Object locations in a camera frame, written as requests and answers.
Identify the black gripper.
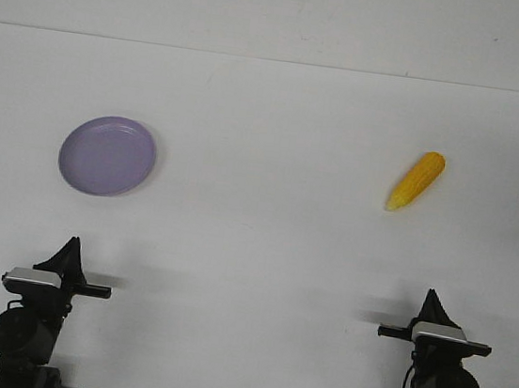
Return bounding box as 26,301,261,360
34,237,112,306
377,288,492,366

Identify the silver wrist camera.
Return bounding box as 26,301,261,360
411,321,468,344
2,267,62,296

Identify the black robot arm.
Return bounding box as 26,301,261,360
0,237,112,388
377,289,493,388

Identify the yellow corn cob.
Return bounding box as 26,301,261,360
385,151,447,211

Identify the purple round plate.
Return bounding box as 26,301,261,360
57,116,157,196

